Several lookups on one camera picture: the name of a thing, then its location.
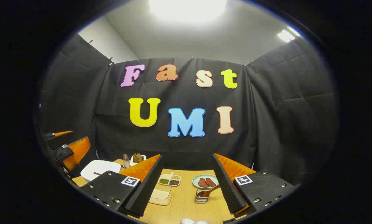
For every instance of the black backdrop cloth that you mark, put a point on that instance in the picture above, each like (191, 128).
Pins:
(266, 124)

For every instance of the large ceiling light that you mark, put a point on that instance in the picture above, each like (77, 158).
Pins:
(187, 9)

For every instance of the dark wooden spoon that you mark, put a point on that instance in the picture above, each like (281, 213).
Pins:
(206, 193)

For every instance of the clear chopstick holder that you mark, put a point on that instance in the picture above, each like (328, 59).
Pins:
(202, 199)

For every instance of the light green plate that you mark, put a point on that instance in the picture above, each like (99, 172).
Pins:
(195, 180)

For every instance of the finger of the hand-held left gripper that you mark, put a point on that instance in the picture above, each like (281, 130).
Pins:
(58, 134)
(77, 149)

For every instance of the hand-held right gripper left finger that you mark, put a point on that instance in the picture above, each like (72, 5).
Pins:
(147, 189)

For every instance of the cream toaster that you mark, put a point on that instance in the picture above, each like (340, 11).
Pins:
(143, 158)

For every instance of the clear container of rice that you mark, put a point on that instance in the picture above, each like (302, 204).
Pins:
(160, 196)

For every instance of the clear water bottle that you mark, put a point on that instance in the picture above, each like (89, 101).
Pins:
(126, 161)

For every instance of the reddish meat piece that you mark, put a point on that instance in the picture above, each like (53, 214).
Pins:
(202, 182)
(210, 182)

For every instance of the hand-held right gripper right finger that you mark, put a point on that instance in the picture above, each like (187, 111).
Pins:
(227, 186)

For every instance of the small ceiling light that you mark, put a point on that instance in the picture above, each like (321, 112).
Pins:
(286, 35)

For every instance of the white divided bean dish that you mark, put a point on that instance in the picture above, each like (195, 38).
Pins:
(169, 179)

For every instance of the brown bread slice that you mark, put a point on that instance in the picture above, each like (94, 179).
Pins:
(140, 157)
(135, 158)

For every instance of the white rice cooker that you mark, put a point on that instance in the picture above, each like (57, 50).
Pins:
(98, 168)

